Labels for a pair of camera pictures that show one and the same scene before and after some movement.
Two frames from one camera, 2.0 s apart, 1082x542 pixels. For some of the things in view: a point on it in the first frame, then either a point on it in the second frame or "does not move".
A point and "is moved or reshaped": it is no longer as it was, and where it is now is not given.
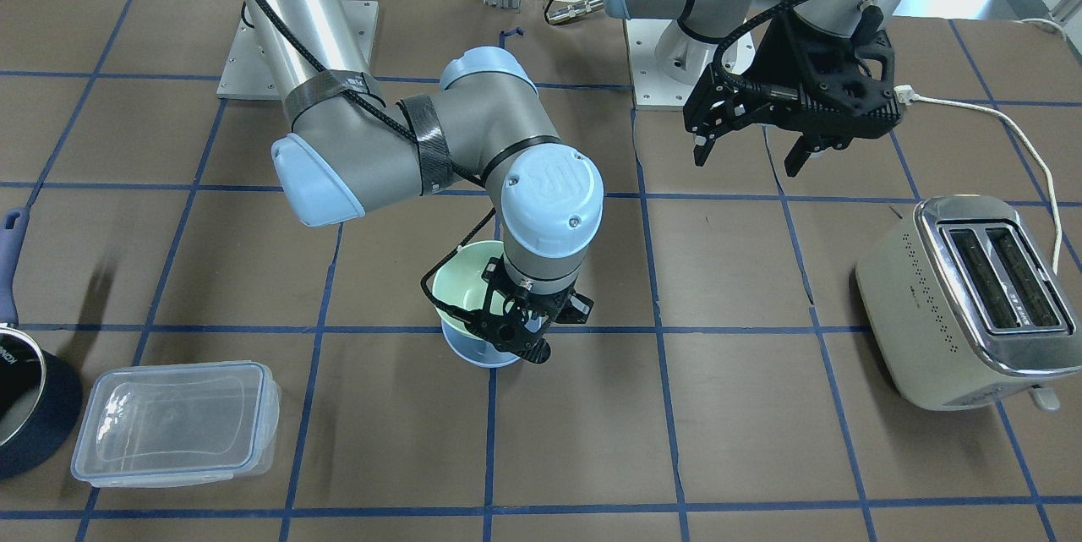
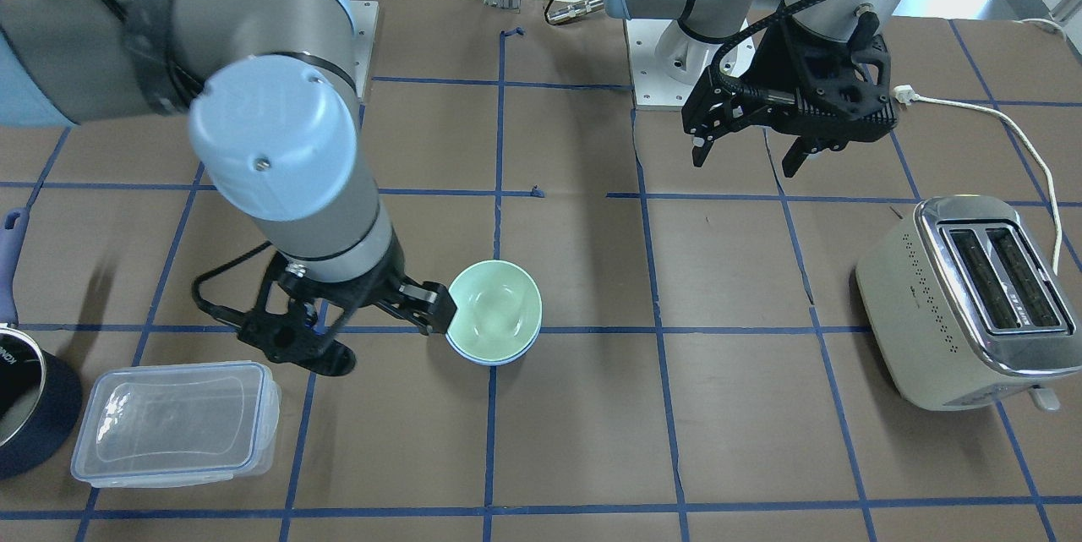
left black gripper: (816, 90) does not move
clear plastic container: (177, 423) does not move
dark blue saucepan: (40, 389) does not move
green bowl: (459, 280) is moved or reshaped
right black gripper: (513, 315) → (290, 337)
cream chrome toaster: (961, 303) does not move
